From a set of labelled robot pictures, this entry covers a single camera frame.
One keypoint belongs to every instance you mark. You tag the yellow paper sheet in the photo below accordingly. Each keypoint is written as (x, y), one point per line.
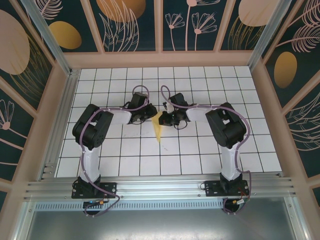
(158, 132)

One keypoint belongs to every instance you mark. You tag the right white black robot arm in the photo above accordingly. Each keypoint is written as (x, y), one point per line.
(225, 125)

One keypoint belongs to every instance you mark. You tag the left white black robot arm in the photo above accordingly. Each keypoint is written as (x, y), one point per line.
(90, 125)

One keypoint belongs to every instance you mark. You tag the grey metal sheet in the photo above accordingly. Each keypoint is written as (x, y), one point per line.
(160, 225)

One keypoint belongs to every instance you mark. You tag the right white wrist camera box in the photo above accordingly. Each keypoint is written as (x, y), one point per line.
(170, 108)

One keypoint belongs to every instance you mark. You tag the long aluminium mounting rail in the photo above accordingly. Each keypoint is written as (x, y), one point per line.
(160, 185)

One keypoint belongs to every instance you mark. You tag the aluminium side rail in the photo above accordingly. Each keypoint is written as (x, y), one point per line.
(66, 105)

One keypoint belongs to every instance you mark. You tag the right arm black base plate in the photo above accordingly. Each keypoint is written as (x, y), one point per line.
(212, 190)

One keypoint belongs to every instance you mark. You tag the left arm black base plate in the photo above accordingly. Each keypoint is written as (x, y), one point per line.
(110, 190)

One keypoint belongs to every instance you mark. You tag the aluminium frame post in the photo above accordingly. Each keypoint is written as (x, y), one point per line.
(268, 32)
(47, 37)

